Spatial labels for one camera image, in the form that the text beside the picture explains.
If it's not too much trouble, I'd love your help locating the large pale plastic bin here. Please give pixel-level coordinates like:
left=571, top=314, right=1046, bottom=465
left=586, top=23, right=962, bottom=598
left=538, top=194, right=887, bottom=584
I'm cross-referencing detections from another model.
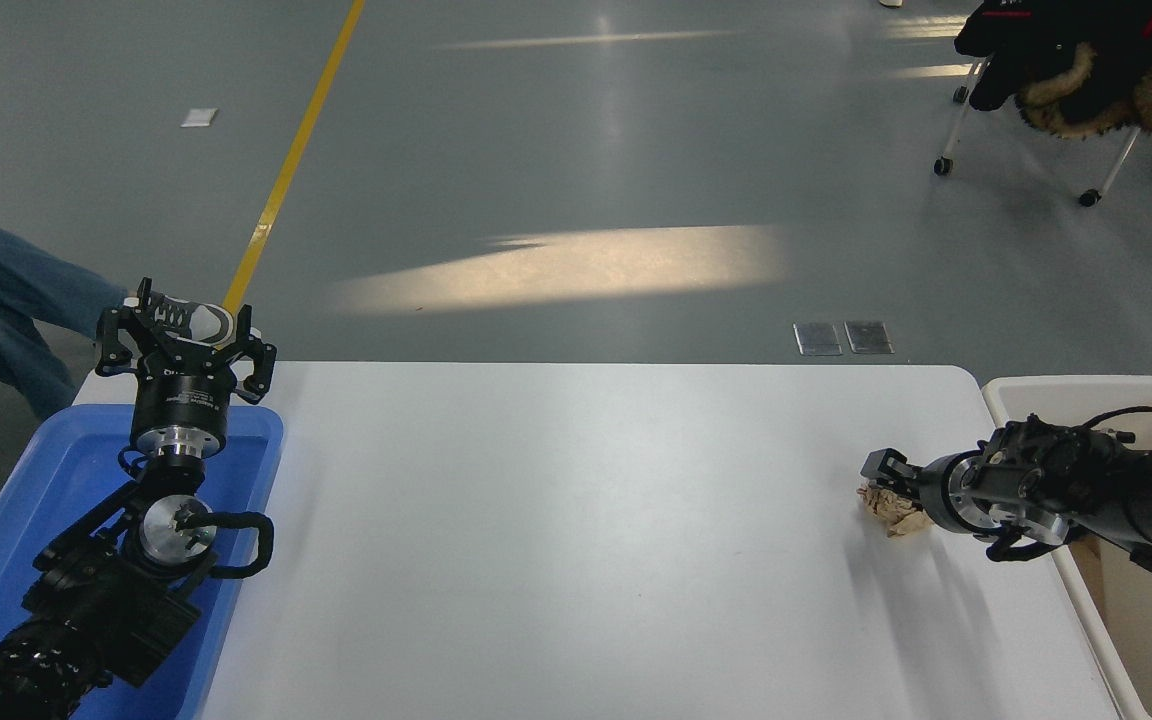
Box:
left=982, top=376, right=1152, bottom=720

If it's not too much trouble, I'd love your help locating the metal floor plate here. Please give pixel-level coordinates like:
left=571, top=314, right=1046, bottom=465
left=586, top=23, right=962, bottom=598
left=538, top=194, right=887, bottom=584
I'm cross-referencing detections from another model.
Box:
left=845, top=321, right=895, bottom=356
left=794, top=323, right=844, bottom=358

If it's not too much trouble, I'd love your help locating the person's shoe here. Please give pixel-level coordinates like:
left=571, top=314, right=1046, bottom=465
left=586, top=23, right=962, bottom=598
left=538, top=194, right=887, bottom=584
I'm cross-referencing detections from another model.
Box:
left=126, top=290, right=263, bottom=349

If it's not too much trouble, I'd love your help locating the white wheeled chair frame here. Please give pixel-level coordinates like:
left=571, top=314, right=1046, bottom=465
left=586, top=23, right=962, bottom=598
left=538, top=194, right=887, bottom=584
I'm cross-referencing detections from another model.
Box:
left=934, top=55, right=1143, bottom=208

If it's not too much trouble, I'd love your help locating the blue plastic tray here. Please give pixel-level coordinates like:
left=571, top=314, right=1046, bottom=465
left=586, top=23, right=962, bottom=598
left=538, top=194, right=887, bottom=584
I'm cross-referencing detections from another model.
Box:
left=0, top=403, right=285, bottom=720

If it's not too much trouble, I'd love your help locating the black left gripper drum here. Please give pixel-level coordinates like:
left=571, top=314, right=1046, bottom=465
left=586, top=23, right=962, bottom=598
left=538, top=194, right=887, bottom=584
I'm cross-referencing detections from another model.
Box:
left=130, top=338, right=238, bottom=439

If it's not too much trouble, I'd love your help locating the black coat with fur trim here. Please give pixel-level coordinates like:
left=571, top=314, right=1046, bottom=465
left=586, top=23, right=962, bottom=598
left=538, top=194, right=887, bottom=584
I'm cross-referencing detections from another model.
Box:
left=955, top=0, right=1152, bottom=141

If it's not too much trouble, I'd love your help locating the tan paper ball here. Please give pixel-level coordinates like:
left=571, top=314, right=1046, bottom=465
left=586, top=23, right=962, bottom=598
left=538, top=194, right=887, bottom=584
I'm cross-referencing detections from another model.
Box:
left=856, top=480, right=937, bottom=539

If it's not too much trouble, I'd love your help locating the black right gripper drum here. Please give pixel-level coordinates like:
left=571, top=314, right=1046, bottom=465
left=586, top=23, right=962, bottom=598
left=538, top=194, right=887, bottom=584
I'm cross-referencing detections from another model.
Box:
left=911, top=455, right=959, bottom=531

